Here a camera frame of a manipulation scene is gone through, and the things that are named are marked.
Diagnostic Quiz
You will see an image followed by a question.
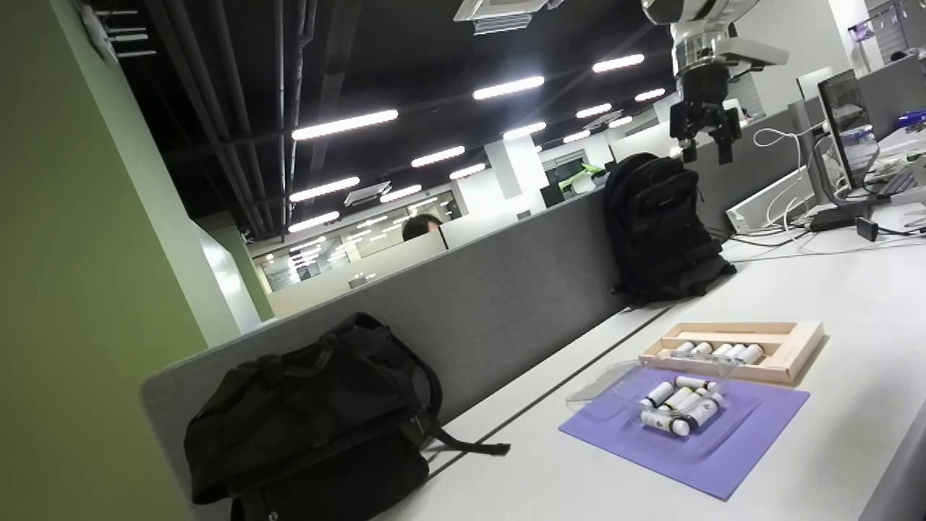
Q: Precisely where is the tall black backpack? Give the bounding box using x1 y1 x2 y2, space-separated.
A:
602 152 742 311

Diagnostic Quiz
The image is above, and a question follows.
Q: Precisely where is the dark-haired person head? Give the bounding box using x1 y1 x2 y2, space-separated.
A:
401 211 451 252

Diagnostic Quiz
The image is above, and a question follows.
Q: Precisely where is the black computer monitor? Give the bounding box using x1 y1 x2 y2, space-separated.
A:
817 55 926 194

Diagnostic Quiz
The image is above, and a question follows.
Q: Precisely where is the grey desk partition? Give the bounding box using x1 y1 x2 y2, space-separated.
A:
139 106 825 521

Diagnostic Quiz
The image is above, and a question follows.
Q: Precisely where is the black duffel bag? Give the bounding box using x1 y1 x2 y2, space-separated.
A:
184 311 512 521

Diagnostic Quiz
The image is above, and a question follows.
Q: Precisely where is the white small objects cluster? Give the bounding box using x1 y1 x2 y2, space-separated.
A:
613 369 768 451

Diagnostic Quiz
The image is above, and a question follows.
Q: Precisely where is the wooden tray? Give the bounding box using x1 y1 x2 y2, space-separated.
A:
637 318 830 392

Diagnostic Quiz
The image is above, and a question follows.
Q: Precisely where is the purple mat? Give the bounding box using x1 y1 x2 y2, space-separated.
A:
555 362 813 505

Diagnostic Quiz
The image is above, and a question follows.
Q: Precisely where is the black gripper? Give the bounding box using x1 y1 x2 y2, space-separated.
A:
668 62 745 169

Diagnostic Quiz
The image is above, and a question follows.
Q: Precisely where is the black power adapter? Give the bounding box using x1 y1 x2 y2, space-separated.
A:
807 201 877 236

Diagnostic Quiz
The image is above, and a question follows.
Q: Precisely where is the white wifi router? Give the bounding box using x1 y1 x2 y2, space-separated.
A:
77 4 126 68

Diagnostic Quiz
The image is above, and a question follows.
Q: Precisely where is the white keyboard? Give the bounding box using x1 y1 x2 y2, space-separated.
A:
725 163 825 237

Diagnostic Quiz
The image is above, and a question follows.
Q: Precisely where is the ceiling air vent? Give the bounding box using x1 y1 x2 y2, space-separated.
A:
451 0 569 39

